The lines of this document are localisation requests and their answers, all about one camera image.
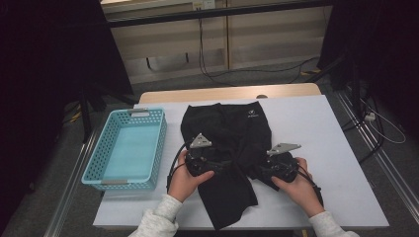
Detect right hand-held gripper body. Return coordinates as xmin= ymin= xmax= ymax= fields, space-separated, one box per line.
xmin=261 ymin=142 xmax=302 ymax=184

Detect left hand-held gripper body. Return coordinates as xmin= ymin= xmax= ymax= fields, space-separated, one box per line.
xmin=184 ymin=132 xmax=228 ymax=177

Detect black pants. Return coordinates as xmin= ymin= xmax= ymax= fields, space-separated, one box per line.
xmin=180 ymin=101 xmax=281 ymax=231

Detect light blue plastic basket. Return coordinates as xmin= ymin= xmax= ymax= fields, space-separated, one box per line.
xmin=81 ymin=108 xmax=168 ymax=192

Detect person's left hand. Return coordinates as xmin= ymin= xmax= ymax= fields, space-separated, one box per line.
xmin=167 ymin=149 xmax=215 ymax=203

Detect person's right hand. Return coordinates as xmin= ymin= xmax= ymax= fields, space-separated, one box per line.
xmin=270 ymin=157 xmax=325 ymax=218

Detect wooden table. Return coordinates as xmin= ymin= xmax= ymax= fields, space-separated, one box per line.
xmin=137 ymin=82 xmax=322 ymax=105

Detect black stand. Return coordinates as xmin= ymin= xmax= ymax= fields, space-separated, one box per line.
xmin=78 ymin=83 xmax=139 ymax=145
xmin=304 ymin=53 xmax=364 ymax=112

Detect black horizontal bar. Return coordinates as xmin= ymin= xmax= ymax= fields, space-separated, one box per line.
xmin=107 ymin=0 xmax=334 ymax=29

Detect black curtain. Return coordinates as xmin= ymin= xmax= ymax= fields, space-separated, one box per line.
xmin=317 ymin=0 xmax=419 ymax=139
xmin=0 ymin=0 xmax=134 ymax=215

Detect right hand-held gripper black cable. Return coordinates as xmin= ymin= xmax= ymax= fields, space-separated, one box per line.
xmin=295 ymin=164 xmax=325 ymax=208

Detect black floor cable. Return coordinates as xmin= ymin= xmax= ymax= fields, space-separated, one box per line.
xmin=340 ymin=95 xmax=387 ymax=166

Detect metal floor rail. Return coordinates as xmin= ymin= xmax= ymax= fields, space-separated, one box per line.
xmin=335 ymin=90 xmax=419 ymax=225
xmin=42 ymin=131 xmax=100 ymax=237

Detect black wall socket cable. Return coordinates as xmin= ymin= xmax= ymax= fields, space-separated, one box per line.
xmin=197 ymin=18 xmax=321 ymax=88

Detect white floor cable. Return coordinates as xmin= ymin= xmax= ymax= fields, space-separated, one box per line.
xmin=360 ymin=97 xmax=407 ymax=145

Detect white wall socket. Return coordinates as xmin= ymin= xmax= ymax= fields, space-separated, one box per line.
xmin=192 ymin=0 xmax=216 ymax=10

